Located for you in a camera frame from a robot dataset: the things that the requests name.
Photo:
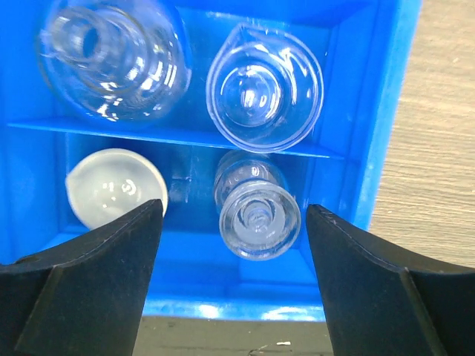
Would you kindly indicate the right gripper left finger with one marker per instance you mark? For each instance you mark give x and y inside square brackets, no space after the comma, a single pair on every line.
[85,296]

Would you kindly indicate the clear plastic beaker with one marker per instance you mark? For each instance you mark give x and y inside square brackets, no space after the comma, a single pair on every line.
[264,89]

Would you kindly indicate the small clear glass flask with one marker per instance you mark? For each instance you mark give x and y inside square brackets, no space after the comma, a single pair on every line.
[259,218]

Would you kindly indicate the white evaporating dish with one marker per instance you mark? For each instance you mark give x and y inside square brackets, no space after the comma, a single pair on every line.
[111,182]

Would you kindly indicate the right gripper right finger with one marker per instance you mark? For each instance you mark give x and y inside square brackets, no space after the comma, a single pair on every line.
[382,299]

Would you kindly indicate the blue plastic divided bin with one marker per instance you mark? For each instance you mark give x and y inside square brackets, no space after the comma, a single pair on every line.
[362,47]

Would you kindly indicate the clear round glass flask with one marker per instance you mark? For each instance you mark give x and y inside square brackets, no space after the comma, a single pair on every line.
[116,61]

